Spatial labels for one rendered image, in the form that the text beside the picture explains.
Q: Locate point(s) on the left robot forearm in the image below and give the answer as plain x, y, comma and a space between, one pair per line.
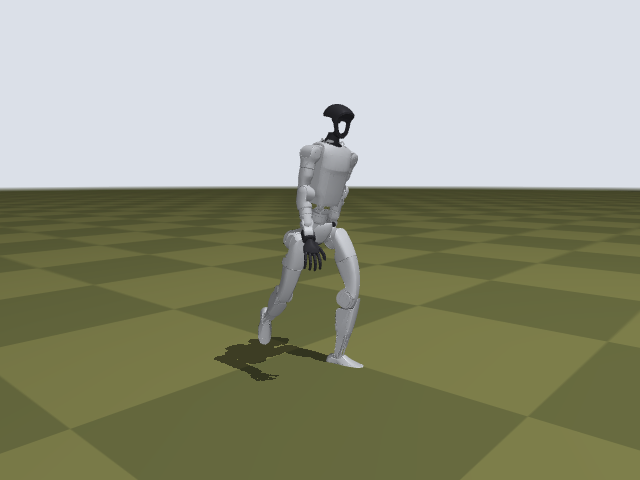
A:
335, 212

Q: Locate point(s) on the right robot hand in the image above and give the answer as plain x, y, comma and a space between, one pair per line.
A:
312, 248

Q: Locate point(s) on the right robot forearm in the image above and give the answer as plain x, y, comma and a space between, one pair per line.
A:
305, 211

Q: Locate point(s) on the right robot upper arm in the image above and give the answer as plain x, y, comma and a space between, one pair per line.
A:
309, 155

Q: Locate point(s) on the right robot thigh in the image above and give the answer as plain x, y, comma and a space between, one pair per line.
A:
293, 264

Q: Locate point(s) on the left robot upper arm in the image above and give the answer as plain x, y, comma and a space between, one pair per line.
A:
354, 160

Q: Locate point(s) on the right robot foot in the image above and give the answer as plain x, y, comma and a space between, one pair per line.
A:
264, 330

